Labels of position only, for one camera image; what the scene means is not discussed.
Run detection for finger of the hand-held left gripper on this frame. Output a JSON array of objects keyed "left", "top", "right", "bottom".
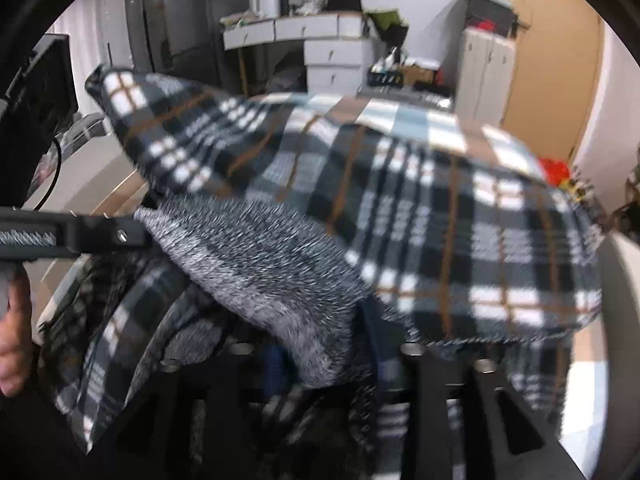
[{"left": 0, "top": 207, "right": 153, "bottom": 263}]

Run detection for checkered bed sheet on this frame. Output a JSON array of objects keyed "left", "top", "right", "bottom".
[{"left": 40, "top": 92, "right": 608, "bottom": 480}]

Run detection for white desk with drawers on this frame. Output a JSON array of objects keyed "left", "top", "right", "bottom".
[{"left": 222, "top": 10, "right": 376, "bottom": 98}]

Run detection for dark glass cabinet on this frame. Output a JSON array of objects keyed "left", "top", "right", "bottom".
[{"left": 125, "top": 0, "right": 168, "bottom": 73}]

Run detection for plaid knit cardigan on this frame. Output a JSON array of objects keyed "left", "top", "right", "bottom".
[{"left": 37, "top": 65, "right": 603, "bottom": 480}]

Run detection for red plastic bag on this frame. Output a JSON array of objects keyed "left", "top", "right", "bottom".
[{"left": 540, "top": 157, "right": 573, "bottom": 186}]

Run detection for grey refrigerator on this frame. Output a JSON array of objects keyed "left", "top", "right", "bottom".
[{"left": 162, "top": 0, "right": 251, "bottom": 86}]

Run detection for black shoe box red print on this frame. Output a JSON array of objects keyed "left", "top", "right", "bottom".
[{"left": 465, "top": 15, "right": 516, "bottom": 36}]

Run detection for grey bed frame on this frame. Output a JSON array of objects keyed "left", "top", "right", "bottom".
[{"left": 597, "top": 232, "right": 640, "bottom": 480}]

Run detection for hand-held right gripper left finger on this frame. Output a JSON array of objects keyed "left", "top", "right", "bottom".
[{"left": 112, "top": 342, "right": 288, "bottom": 480}]

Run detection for black cable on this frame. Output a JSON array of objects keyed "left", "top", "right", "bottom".
[{"left": 30, "top": 140, "right": 63, "bottom": 211}]

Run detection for wooden door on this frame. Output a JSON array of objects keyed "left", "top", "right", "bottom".
[{"left": 502, "top": 0, "right": 608, "bottom": 163}]

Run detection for white upright suitcase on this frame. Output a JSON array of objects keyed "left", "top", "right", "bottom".
[{"left": 456, "top": 29, "right": 516, "bottom": 126}]

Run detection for black bag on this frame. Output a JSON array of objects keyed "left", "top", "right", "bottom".
[{"left": 265, "top": 62, "right": 308, "bottom": 96}]

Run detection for person's left hand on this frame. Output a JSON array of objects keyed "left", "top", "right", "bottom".
[{"left": 0, "top": 262, "right": 37, "bottom": 398}]

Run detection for white chair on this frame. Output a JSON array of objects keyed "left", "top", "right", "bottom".
[{"left": 52, "top": 112, "right": 108, "bottom": 151}]

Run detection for pile of shoes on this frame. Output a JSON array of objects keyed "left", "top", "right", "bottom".
[{"left": 575, "top": 165, "right": 640, "bottom": 233}]

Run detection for black open box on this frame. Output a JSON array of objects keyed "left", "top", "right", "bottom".
[{"left": 367, "top": 70, "right": 407, "bottom": 88}]

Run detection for brown small box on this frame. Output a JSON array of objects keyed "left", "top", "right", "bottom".
[{"left": 402, "top": 65, "right": 436, "bottom": 86}]

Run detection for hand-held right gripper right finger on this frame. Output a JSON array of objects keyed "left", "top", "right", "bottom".
[{"left": 377, "top": 342, "right": 588, "bottom": 480}]

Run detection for black monitor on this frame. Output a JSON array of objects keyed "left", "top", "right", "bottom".
[{"left": 27, "top": 34, "right": 80, "bottom": 133}]

